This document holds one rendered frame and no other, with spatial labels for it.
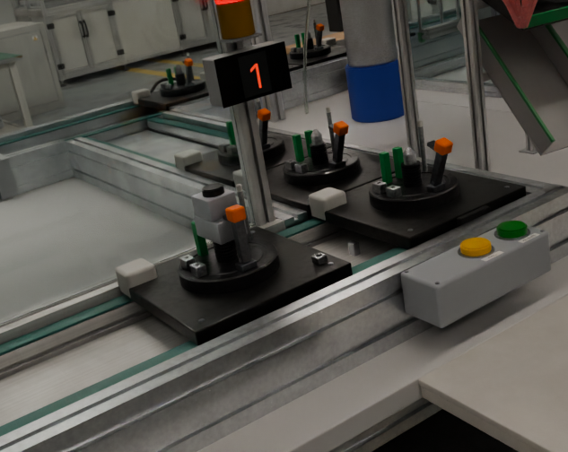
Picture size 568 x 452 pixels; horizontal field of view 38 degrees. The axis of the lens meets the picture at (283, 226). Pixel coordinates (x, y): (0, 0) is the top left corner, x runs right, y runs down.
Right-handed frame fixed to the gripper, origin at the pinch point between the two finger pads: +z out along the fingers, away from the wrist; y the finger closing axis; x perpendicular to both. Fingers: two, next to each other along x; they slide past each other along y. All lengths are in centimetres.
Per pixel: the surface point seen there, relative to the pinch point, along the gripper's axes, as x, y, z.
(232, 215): -13.1, 40.3, 16.4
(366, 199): -24.3, 10.5, 26.6
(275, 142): -64, 1, 25
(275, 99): -127, -39, 33
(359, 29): -96, -48, 14
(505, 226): 2.0, 7.6, 26.0
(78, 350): -26, 61, 32
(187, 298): -17, 48, 26
